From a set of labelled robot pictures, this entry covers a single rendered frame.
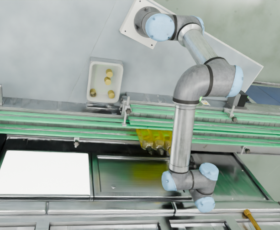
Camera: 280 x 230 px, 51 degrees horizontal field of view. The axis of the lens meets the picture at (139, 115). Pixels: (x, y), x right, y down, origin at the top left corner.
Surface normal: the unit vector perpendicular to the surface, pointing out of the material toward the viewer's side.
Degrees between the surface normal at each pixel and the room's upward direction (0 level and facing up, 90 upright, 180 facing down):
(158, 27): 6
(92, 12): 0
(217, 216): 90
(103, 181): 90
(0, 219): 90
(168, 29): 6
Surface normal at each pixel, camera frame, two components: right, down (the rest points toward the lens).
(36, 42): 0.18, 0.47
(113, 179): 0.18, -0.88
